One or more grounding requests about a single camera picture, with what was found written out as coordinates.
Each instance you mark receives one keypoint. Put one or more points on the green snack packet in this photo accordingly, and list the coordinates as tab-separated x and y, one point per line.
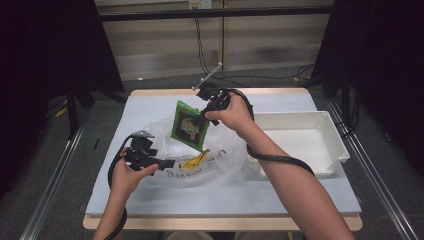
190	126

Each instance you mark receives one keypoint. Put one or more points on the person's left hand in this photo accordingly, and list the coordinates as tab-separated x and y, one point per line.
128	180

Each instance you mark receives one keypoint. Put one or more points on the black curtain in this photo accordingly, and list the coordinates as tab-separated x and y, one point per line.
383	66
50	50

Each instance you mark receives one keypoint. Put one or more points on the metal floor rail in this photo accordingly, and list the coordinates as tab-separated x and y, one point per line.
50	190
376	180

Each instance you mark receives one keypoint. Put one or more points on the black horizontal bar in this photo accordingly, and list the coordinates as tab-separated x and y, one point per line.
266	11

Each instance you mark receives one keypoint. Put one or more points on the person's left leg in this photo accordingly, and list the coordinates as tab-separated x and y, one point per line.
190	236

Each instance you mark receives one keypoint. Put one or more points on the yellow tape piece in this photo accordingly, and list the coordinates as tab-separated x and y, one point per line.
61	112

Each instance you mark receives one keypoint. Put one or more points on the person's right leg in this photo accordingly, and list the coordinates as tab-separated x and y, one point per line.
260	236

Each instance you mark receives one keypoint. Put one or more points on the white wall socket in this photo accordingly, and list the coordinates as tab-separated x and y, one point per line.
200	4

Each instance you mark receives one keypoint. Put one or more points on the person's leg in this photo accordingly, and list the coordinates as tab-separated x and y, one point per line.
190	236
260	236

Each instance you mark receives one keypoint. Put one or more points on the white plastic bin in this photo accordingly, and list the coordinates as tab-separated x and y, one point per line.
310	143

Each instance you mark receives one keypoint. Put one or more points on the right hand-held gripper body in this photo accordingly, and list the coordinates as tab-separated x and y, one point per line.
216	98

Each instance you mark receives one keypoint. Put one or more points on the person's right hand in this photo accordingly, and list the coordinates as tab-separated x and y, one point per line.
238	115

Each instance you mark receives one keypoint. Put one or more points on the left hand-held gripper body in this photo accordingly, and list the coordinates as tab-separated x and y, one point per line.
141	155

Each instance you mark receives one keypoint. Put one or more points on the clear plastic bag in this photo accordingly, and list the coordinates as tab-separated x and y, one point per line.
226	153

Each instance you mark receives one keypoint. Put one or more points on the small black stick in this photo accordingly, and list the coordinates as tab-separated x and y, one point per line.
96	143

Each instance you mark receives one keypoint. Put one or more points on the yellow banana peel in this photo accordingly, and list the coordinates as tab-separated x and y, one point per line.
195	160

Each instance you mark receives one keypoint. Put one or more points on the black metal stand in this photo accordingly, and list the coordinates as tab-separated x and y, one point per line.
346	100
72	113

